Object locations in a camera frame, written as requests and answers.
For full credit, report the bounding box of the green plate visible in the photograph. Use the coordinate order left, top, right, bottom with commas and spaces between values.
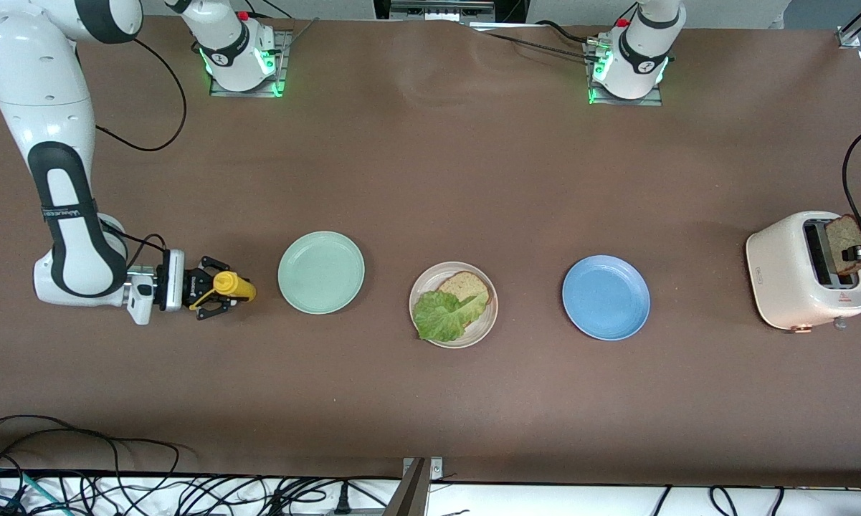
277, 231, 366, 315

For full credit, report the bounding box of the small metal corner bracket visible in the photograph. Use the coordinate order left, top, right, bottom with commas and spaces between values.
401, 457, 444, 482

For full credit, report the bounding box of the green lettuce leaf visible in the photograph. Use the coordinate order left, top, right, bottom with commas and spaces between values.
412, 288, 490, 343

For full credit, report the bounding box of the beige plate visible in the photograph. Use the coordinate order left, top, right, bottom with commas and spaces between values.
409, 262, 499, 350

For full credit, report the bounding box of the teal cable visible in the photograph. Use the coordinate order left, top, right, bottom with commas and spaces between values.
0, 466, 69, 516

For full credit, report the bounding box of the long black looping cable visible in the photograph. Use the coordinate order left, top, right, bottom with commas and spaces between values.
0, 414, 181, 477

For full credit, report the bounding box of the cream white toaster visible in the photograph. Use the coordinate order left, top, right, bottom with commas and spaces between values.
746, 211, 861, 332

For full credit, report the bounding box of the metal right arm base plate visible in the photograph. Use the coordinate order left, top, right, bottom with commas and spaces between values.
208, 29, 292, 98

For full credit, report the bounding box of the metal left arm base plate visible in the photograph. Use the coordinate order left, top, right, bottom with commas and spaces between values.
583, 39, 665, 108

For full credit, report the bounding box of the black equipment rack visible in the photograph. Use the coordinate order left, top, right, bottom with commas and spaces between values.
373, 0, 528, 24

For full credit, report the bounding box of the aluminium profile bar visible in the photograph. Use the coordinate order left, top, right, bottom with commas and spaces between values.
382, 459, 431, 516

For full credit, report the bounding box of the yellow mustard squeeze bottle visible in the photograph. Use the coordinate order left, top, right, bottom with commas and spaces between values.
189, 270, 257, 311

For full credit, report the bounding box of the blue plate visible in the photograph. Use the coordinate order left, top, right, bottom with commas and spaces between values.
562, 255, 651, 341

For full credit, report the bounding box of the brown bread slice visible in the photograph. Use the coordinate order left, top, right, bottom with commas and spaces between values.
437, 270, 494, 316
824, 213, 861, 277

